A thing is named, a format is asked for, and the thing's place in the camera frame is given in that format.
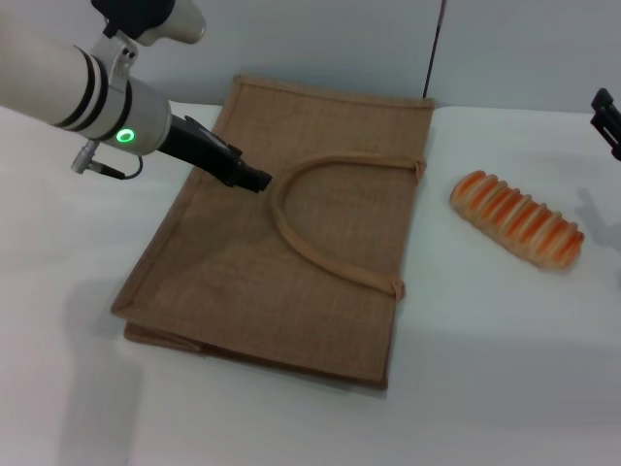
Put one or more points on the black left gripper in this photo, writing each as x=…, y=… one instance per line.
x=204, y=148

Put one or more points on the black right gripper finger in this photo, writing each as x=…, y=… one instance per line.
x=609, y=116

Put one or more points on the orange striped bread loaf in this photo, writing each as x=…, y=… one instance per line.
x=519, y=225

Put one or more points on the left wrist camera housing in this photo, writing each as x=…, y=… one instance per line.
x=140, y=14

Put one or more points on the brown jute handbag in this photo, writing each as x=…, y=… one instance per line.
x=271, y=252

